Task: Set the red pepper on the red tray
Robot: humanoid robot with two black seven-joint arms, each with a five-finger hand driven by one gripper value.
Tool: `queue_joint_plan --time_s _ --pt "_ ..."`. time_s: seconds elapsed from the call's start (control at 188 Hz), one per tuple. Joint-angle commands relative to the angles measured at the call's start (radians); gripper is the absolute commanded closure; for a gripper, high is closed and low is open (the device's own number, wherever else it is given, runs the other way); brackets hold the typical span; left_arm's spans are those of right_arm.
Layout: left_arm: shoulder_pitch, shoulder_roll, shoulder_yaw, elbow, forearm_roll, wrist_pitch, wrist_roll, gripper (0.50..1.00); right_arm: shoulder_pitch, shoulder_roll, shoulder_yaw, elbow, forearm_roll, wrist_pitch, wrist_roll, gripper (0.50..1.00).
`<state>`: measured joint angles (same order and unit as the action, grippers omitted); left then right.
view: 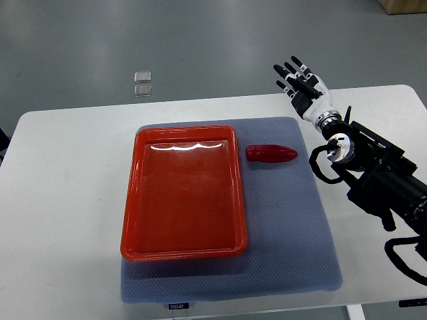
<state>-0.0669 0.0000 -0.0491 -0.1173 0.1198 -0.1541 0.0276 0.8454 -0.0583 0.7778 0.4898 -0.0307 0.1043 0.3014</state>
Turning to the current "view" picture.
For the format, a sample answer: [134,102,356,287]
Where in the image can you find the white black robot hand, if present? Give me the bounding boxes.
[274,56,338,127]

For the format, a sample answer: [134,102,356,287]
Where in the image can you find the red pepper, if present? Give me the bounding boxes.
[246,145,298,163]

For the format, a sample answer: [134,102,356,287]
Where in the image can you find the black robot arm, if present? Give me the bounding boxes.
[309,111,426,237]

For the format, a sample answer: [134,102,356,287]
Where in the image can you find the red plastic tray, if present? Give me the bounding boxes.
[120,125,248,262]

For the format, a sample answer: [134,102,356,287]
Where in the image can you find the cardboard box corner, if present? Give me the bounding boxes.
[378,0,426,15]

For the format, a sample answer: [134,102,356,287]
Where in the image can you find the blue-grey textured mat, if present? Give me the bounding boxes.
[121,117,342,304]

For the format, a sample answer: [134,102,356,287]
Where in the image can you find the upper metal floor plate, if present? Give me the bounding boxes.
[134,71,151,83]

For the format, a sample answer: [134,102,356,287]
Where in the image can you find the white table leg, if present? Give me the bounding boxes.
[346,304,366,320]

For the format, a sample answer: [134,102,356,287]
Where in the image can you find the black table label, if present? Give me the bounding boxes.
[398,298,427,308]

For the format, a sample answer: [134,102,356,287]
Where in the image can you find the black mat label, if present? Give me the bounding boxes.
[168,303,189,310]

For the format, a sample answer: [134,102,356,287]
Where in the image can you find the dark object at left edge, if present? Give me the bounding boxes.
[0,129,11,163]

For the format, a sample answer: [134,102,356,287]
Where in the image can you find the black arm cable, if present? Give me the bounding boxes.
[308,144,427,286]

